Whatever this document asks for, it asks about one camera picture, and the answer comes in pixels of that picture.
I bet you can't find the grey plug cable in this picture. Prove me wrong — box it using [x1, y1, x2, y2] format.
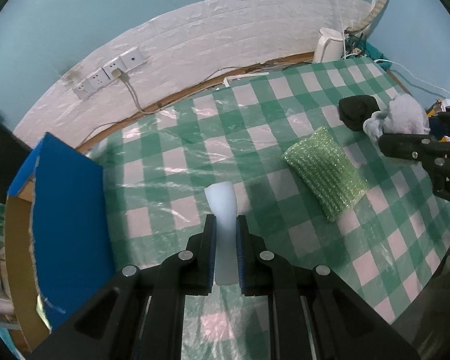
[112, 68, 162, 113]

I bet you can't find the black cloth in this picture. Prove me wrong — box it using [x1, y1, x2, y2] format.
[338, 95, 379, 133]

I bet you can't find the wooden frame rail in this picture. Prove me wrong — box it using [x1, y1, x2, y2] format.
[75, 50, 413, 154]

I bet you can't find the green checked tablecloth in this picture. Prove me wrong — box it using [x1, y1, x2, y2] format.
[92, 58, 450, 360]

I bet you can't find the white electric kettle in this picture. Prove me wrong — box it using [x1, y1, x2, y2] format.
[314, 27, 344, 64]

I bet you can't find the blue cardboard box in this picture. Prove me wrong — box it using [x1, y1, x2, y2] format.
[5, 132, 117, 353]

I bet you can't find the teal plastic basket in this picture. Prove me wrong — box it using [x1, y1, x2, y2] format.
[345, 34, 392, 72]

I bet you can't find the white plastic piece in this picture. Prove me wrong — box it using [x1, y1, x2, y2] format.
[203, 181, 239, 286]

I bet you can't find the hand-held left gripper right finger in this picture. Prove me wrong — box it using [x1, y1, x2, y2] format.
[236, 214, 422, 360]

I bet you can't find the thin white cord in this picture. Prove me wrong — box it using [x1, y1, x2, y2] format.
[329, 0, 351, 61]

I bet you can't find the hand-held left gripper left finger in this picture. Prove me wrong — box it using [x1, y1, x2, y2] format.
[30, 214, 216, 360]

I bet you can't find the white power cable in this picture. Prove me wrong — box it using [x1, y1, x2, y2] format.
[375, 58, 450, 96]

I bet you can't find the wrapped hose pipe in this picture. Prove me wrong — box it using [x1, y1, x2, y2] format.
[347, 0, 394, 34]

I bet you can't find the green glitter scouring sponge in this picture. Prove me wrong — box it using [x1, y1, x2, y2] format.
[282, 125, 368, 223]

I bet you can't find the light blue soft cloth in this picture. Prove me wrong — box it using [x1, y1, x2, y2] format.
[362, 94, 432, 143]

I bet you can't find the black hanging jacket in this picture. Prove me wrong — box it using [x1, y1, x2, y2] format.
[0, 97, 32, 199]

